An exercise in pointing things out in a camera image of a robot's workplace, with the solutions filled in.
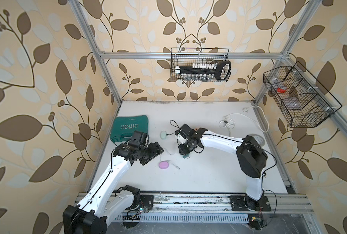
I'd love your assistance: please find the black wire basket right wall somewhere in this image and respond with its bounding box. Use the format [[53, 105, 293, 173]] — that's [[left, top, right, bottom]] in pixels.
[[263, 61, 343, 128]]

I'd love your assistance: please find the black wire basket back wall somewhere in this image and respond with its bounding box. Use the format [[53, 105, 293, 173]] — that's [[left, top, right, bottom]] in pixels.
[[170, 47, 232, 82]]

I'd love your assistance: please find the white usb cable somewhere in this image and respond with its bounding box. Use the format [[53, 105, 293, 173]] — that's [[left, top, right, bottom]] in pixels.
[[162, 137, 180, 170]]

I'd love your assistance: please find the black wire basket wall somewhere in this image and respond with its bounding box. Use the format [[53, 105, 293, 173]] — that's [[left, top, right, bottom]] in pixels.
[[263, 61, 343, 128], [170, 47, 232, 82]]

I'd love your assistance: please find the black white socket set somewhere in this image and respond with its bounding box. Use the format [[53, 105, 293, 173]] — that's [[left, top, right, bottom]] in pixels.
[[173, 61, 232, 82]]

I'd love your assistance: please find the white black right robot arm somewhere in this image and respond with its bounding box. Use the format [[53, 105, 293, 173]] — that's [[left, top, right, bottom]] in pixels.
[[174, 124, 272, 212]]

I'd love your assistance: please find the green plastic tool case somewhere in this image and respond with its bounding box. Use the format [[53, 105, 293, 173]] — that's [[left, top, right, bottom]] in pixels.
[[110, 115, 149, 143]]

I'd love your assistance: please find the white power strip cord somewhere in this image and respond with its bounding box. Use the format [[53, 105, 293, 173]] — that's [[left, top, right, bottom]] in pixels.
[[219, 105, 270, 133]]

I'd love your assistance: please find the mint green earbuds case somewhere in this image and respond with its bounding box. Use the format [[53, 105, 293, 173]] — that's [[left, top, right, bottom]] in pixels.
[[160, 131, 167, 139]]

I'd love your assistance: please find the aluminium frame rail front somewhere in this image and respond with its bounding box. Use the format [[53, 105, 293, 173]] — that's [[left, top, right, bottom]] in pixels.
[[70, 191, 316, 224]]

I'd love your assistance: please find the white tape roll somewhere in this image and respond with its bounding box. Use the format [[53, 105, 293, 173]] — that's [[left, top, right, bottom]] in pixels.
[[250, 134, 266, 146]]

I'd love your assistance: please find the purple earbuds case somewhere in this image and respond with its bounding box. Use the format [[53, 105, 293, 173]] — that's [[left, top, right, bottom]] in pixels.
[[158, 161, 170, 169]]

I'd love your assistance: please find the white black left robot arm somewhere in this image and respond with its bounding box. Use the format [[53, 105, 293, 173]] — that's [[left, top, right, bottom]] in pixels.
[[63, 131, 164, 234]]

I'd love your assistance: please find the red object in basket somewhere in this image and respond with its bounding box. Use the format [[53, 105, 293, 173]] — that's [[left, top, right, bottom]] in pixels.
[[276, 84, 288, 94]]

